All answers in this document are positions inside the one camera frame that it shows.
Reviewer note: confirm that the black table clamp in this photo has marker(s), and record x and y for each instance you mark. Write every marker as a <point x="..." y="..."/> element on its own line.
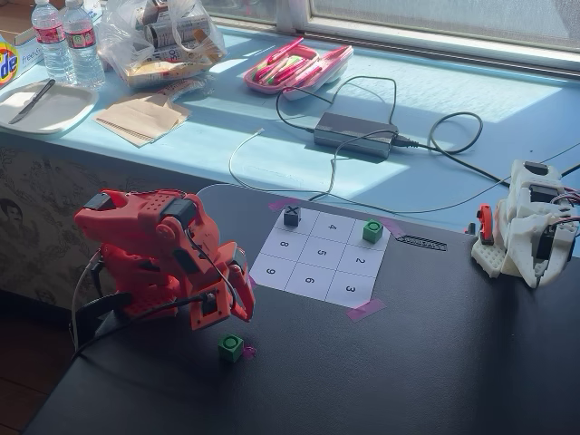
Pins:
<point x="97" y="312"/>

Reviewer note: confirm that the brown paper napkins stack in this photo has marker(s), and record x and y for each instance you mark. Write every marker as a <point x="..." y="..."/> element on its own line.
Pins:
<point x="140" y="118"/>

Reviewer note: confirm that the green cube with circle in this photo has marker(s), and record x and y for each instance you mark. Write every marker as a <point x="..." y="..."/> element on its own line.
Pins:
<point x="372" y="231"/>
<point x="230" y="348"/>

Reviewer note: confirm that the black cube with cross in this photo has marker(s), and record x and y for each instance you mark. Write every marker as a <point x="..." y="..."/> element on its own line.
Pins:
<point x="292" y="216"/>

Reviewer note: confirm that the red wrist camera mount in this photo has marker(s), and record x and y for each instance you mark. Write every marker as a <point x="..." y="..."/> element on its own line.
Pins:
<point x="218" y="313"/>

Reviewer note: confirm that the clear water bottle red label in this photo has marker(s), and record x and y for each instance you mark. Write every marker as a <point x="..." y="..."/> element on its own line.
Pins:
<point x="84" y="54"/>
<point x="53" y="50"/>

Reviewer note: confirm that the small pink sticker mark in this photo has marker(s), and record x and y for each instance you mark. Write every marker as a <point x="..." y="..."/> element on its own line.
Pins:
<point x="248" y="352"/>

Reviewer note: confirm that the white window frame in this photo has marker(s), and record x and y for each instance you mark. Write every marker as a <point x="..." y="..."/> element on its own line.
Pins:
<point x="408" y="43"/>

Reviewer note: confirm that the orange Tide detergent box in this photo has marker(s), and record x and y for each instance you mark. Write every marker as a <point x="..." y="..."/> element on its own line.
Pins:
<point x="6" y="63"/>

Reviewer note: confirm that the patterned beige cloth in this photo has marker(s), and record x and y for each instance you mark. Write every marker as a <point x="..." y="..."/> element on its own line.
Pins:
<point x="36" y="226"/>

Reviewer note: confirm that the white plate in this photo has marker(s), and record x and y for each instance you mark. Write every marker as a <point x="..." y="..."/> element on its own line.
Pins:
<point x="59" y="111"/>

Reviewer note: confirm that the red robot arm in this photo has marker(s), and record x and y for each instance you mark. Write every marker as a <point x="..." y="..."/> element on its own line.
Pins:
<point x="149" y="226"/>

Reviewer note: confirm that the pink pencil case tray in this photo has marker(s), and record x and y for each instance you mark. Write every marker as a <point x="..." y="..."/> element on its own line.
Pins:
<point x="272" y="85"/>

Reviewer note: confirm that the black plastic knife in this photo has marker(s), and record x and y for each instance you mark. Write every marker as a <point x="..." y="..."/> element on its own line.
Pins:
<point x="31" y="102"/>

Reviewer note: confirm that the grey power adapter brick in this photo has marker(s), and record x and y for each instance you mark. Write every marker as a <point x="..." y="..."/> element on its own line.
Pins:
<point x="353" y="133"/>

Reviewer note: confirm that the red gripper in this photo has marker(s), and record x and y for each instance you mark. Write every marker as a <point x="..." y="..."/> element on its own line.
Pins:
<point x="241" y="290"/>

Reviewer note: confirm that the pink tape strip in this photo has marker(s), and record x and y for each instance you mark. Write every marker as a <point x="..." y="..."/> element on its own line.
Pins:
<point x="366" y="309"/>
<point x="251" y="283"/>
<point x="278" y="204"/>
<point x="392" y="227"/>

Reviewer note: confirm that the pink pencil case lid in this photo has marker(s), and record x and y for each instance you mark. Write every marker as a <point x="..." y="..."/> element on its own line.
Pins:
<point x="336" y="63"/>

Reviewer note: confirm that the pink pen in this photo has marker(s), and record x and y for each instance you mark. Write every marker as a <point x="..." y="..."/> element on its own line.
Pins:
<point x="285" y="51"/>

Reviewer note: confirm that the small printed sachet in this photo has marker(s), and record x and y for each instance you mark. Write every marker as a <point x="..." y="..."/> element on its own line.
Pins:
<point x="181" y="87"/>

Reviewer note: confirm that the clear plastic bag with groceries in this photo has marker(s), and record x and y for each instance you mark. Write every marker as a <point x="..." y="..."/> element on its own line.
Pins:
<point x="122" y="41"/>

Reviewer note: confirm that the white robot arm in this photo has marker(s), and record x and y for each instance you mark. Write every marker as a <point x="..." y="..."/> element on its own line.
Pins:
<point x="521" y="235"/>

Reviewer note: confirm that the white numbered grid sheet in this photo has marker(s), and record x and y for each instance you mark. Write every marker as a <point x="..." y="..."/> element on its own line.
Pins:
<point x="321" y="267"/>

